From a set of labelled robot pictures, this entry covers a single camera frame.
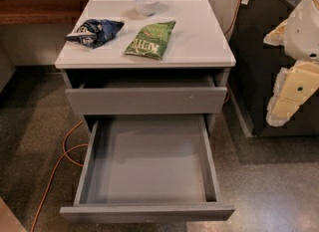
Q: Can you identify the grey drawer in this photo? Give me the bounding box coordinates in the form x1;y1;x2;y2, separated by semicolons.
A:
60;115;234;223
66;76;227;116

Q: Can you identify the green chip bag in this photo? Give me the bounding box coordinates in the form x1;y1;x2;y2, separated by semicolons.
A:
125;21;175;60

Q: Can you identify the grey top drawer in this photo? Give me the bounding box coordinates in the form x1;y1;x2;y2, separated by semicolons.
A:
66;76;227;116

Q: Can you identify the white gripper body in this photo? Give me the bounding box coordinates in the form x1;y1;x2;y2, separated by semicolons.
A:
284;0;319;62

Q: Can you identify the white bowl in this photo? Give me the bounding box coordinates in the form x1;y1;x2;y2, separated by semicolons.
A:
134;0;159;16

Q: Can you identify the grey three-drawer cabinet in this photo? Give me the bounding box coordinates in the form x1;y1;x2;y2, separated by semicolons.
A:
56;0;235;128

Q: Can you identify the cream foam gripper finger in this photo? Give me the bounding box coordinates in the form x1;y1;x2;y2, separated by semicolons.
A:
266;60;319;127
263;20;287;46

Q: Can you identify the dark grey bin cabinet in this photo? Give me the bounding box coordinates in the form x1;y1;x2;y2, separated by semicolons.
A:
229;0;319;137

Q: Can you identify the orange cable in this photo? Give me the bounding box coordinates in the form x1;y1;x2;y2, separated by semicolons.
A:
29;0;258;232

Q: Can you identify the blue chip bag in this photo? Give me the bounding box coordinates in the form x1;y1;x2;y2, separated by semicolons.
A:
66;19;125;49

